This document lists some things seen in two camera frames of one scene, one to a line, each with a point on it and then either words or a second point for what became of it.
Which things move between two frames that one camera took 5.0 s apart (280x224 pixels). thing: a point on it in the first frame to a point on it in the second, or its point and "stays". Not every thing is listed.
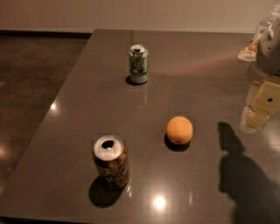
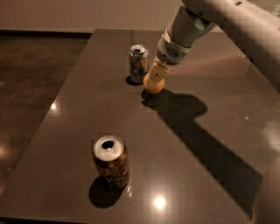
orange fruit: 179,129 to 157,87
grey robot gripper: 269,52 to 170,52
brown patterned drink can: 112,161 stays
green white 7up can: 138,64 stays
